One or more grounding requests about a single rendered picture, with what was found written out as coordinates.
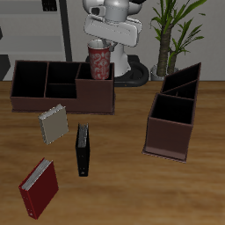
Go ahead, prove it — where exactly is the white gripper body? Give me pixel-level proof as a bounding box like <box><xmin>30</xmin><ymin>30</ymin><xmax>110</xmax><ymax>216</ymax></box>
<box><xmin>83</xmin><ymin>14</ymin><xmax>143</xmax><ymax>48</ymax></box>

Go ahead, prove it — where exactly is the red patterned mug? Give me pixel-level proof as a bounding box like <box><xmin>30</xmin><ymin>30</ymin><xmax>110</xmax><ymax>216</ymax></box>
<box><xmin>87</xmin><ymin>39</ymin><xmax>113</xmax><ymax>81</ymax></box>

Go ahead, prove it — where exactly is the wide dark brown desk caddy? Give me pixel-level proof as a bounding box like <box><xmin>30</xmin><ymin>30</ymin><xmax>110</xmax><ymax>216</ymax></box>
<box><xmin>10</xmin><ymin>60</ymin><xmax>116</xmax><ymax>115</ymax></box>

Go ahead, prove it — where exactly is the grey book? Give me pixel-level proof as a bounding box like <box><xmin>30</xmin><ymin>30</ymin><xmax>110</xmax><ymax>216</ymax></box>
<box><xmin>38</xmin><ymin>103</ymin><xmax>70</xmax><ymax>146</ymax></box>

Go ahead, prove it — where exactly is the narrow dark brown desk caddy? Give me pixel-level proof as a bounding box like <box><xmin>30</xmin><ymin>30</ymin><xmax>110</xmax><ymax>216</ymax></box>
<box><xmin>142</xmin><ymin>62</ymin><xmax>202</xmax><ymax>163</ymax></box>

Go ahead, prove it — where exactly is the black book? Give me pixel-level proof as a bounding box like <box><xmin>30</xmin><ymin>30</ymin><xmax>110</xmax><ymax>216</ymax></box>
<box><xmin>75</xmin><ymin>122</ymin><xmax>91</xmax><ymax>178</ymax></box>

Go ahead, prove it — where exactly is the red book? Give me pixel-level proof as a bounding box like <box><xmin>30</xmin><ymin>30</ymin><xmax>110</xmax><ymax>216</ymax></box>
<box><xmin>18</xmin><ymin>157</ymin><xmax>60</xmax><ymax>221</ymax></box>

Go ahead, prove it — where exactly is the green pot plant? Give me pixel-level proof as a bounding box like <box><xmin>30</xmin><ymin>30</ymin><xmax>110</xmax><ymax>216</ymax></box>
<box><xmin>149</xmin><ymin>0</ymin><xmax>208</xmax><ymax>82</ymax></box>

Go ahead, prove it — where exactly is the black box on shelf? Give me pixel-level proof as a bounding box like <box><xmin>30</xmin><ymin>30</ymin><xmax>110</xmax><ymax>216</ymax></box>
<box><xmin>41</xmin><ymin>0</ymin><xmax>58</xmax><ymax>12</ymax></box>

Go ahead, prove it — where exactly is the grey shelf unit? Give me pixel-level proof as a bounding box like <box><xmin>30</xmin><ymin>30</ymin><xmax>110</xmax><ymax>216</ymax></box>
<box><xmin>0</xmin><ymin>0</ymin><xmax>73</xmax><ymax>62</ymax></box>

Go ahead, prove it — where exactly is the dark grey block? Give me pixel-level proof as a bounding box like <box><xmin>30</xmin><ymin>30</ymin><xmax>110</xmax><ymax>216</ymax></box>
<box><xmin>0</xmin><ymin>54</ymin><xmax>11</xmax><ymax>82</ymax></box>

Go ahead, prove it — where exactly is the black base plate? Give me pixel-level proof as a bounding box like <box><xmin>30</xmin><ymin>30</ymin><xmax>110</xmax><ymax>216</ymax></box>
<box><xmin>84</xmin><ymin>54</ymin><xmax>150</xmax><ymax>88</ymax></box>

